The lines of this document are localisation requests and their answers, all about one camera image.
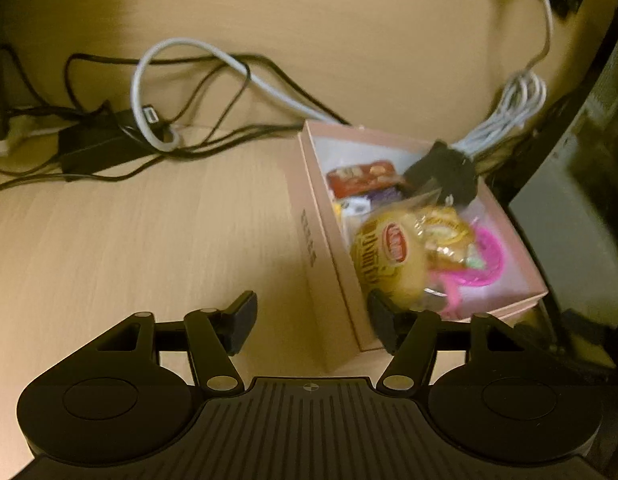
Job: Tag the small purple packet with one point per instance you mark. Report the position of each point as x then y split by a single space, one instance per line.
386 194

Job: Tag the pink plastic strainer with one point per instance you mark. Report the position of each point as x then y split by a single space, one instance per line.
489 255

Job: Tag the pink cardboard box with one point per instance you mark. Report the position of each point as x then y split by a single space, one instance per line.
319 280

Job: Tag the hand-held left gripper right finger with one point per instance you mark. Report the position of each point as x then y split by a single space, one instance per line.
384 325

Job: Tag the red snack packet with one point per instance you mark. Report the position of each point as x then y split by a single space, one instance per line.
359 177

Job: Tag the small white packet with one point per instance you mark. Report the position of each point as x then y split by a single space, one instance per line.
356 207

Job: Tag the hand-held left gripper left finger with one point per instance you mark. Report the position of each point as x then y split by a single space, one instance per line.
241 320

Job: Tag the white power strip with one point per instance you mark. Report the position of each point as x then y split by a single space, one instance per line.
19 132

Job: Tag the black power adapter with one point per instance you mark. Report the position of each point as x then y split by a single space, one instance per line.
99 147

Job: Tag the glass sided computer case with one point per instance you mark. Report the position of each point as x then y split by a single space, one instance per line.
564 220

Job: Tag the yellow bread packet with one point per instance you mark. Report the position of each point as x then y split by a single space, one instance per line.
389 250

